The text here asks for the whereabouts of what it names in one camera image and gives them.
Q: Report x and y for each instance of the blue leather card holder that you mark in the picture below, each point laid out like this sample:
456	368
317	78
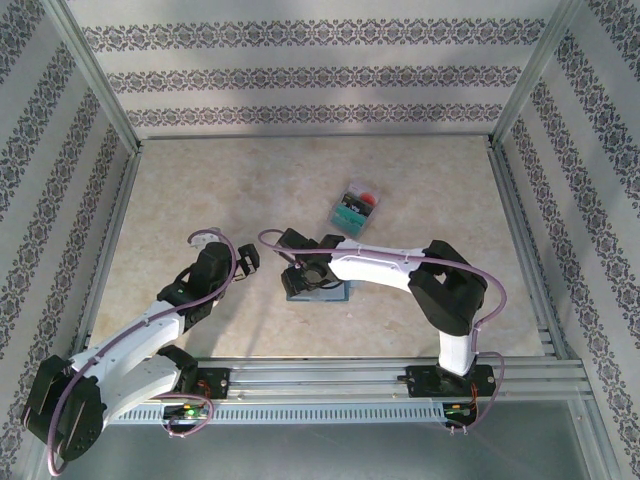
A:
340	292

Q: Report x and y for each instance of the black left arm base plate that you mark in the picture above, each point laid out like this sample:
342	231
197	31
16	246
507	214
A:
215	382

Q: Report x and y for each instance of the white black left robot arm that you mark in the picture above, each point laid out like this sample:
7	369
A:
130	345

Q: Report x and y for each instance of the black VIP card stack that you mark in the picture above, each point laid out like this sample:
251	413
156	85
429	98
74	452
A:
356	204

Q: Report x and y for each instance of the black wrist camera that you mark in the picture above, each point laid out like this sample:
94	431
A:
212	270
295	242

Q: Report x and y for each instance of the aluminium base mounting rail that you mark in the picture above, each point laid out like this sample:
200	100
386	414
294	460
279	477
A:
320	375

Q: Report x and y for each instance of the aluminium corner post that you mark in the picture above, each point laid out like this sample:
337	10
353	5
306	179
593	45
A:
535	75
95	75

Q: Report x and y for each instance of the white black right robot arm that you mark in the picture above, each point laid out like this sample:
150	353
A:
375	265

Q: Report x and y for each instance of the red white card stack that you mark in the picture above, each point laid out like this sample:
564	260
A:
370	196

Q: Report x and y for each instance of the grey metal panel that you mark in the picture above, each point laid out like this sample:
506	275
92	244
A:
320	455

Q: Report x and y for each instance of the teal card stack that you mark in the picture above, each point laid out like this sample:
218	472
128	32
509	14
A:
350	220

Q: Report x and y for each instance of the aluminium side rail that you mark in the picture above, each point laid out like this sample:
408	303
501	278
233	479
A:
525	240
107	250

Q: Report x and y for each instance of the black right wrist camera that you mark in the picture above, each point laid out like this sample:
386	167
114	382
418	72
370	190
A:
295	242

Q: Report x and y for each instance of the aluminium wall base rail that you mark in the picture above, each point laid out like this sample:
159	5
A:
315	136

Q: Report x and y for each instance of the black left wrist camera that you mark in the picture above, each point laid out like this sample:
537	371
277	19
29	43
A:
212	270

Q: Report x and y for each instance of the clear acrylic card box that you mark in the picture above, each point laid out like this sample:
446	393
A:
337	220

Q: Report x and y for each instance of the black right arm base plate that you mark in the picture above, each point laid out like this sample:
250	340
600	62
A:
425	382

